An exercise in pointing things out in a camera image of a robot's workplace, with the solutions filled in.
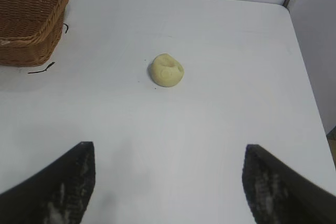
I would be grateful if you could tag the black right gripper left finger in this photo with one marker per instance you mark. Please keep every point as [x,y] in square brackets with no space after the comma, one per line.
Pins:
[52,190]

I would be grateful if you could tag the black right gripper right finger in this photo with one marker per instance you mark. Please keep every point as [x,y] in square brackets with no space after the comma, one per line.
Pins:
[283,195]

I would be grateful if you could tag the pale yellow egg yolk pastry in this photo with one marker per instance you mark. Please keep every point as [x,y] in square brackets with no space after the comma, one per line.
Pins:
[166,70]

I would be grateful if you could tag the brown woven wicker basket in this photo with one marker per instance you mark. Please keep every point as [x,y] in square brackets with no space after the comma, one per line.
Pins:
[23,11]

